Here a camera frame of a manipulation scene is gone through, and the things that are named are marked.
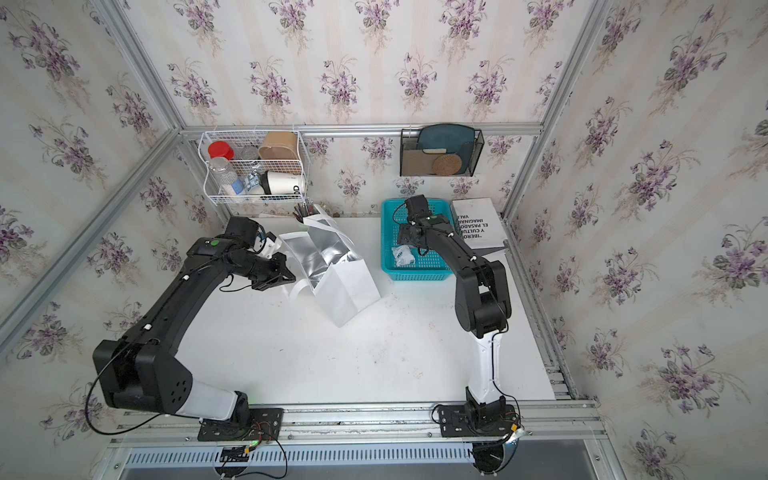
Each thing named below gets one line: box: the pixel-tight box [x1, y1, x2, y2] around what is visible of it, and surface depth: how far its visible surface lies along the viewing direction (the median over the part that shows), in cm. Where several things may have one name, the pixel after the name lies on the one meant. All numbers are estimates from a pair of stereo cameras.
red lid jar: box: [208, 140, 234, 160], surface depth 93 cm
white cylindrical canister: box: [267, 170, 304, 195], surface depth 95 cm
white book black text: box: [450, 198, 507, 249], surface depth 112 cm
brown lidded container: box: [258, 131, 299, 160], surface depth 92 cm
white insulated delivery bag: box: [279, 209, 381, 328], surface depth 83 cm
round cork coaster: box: [432, 154, 462, 177], surface depth 98 cm
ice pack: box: [392, 244, 416, 267], surface depth 105 cm
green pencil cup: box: [292, 202, 320, 224], surface depth 103 cm
